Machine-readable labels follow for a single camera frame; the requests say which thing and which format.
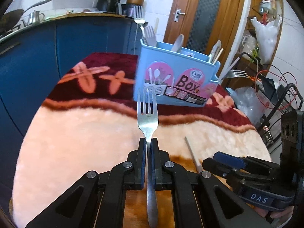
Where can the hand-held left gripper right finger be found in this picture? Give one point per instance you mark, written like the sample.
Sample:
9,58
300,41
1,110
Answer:
155,168

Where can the metal knife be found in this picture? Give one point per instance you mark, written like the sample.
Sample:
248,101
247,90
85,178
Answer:
193,154

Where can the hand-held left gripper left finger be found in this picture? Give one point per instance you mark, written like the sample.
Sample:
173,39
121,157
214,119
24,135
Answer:
142,168

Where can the light blue utensil box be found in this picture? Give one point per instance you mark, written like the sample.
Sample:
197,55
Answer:
163,59

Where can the white plastic bag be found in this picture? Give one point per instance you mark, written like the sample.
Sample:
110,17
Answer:
266,38

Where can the wooden chopstick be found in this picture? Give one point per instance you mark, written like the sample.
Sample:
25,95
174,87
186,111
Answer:
219,54
156,25

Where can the beige plastic spoon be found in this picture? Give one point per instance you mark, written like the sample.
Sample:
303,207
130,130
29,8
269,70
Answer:
178,43

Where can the brown pot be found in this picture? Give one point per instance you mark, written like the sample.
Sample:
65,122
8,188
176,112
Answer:
135,1

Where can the blue kitchen cabinet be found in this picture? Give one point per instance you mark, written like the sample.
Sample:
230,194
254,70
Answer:
35,57

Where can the beige plastic chopstick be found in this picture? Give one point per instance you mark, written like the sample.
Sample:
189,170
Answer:
215,47

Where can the metal fork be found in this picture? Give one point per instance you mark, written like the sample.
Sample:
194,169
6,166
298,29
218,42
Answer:
139,20
147,123
237,73

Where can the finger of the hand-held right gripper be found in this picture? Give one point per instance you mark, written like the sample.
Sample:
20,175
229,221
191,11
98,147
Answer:
213,166
228,159

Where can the wooden door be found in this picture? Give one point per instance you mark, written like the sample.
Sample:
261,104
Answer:
206,11

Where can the light blue container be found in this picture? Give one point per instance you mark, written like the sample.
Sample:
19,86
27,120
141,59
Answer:
230,92

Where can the floral plush blanket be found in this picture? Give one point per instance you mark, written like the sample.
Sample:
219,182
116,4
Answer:
83,133

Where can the black wok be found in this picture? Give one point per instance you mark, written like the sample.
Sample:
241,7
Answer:
11,19

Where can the metal kettle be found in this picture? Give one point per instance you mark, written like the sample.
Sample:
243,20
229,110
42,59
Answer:
34,17

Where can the clear plastic bags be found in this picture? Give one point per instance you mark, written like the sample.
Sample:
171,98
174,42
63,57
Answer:
247,104

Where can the black air fryer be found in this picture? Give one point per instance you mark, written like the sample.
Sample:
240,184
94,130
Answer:
108,3

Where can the person's right hand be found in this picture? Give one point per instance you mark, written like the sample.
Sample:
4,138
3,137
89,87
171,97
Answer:
275,216

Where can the beige plastic fork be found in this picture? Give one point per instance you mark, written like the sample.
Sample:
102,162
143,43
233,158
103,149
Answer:
149,36

